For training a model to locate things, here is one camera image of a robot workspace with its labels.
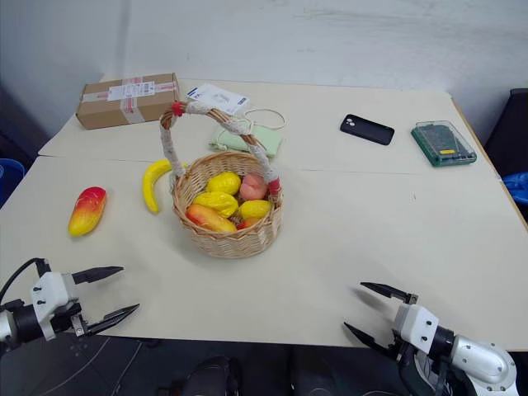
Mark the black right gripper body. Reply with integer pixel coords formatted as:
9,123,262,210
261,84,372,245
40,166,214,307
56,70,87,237
386,332,418,365

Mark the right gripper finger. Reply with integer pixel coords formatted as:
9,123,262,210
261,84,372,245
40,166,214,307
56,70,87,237
359,281,419,307
342,322,394,361

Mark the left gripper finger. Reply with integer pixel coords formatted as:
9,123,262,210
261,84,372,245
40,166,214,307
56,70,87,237
71,266,125,285
84,303,141,336

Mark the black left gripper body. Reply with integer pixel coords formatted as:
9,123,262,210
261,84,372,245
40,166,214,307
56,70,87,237
49,303,90,337

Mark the red yellow toy mango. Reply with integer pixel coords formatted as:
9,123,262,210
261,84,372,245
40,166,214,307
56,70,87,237
67,186,109,238

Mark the yellow toy banana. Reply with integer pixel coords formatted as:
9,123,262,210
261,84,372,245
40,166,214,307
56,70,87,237
142,158,190,215

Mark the orange yellow toy mango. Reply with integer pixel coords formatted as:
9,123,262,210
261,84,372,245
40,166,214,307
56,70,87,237
185,203,238,233

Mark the blue bin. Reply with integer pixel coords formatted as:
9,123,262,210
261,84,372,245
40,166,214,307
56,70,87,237
0,158,26,208

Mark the long yellow toy lemon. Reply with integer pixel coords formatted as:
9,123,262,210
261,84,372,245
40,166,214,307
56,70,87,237
191,191,241,219

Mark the round yellow toy lemon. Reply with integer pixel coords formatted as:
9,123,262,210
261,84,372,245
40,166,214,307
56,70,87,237
205,171,243,196

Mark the small yellow toy lemon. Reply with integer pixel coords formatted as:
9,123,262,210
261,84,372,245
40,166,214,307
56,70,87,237
238,199,274,220

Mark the green screwdriver bit case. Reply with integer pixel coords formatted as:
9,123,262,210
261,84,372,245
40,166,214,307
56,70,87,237
410,120,479,168

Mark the black smartphone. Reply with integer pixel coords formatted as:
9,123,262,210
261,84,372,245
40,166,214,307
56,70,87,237
339,113,396,147

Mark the blue plastic bag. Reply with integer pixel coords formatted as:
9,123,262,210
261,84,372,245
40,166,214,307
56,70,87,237
500,172,528,216

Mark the pink toy peach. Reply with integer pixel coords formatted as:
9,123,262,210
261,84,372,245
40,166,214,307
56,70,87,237
239,172,271,202

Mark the taped brown cardboard box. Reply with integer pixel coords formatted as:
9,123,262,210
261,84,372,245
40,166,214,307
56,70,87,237
75,73,181,131

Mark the pale green pouch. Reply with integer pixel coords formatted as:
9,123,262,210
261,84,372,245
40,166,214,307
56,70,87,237
207,123,285,160

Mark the white printed package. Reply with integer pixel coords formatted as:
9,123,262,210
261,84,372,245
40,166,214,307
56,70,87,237
184,83,252,117

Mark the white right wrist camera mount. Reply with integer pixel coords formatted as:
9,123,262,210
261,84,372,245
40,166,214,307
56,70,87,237
391,303,440,356

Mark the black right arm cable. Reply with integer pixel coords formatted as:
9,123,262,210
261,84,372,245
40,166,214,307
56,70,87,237
431,357,459,396

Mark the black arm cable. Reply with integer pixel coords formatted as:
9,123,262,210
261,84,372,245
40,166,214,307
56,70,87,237
0,257,52,303
431,357,459,396

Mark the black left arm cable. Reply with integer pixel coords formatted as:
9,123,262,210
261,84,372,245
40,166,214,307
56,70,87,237
0,257,52,303

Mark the wicker basket with handle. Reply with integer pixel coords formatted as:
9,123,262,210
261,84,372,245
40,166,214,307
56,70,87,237
158,101,285,260

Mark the white looped cable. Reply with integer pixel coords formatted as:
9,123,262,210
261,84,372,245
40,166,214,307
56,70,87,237
243,107,287,133

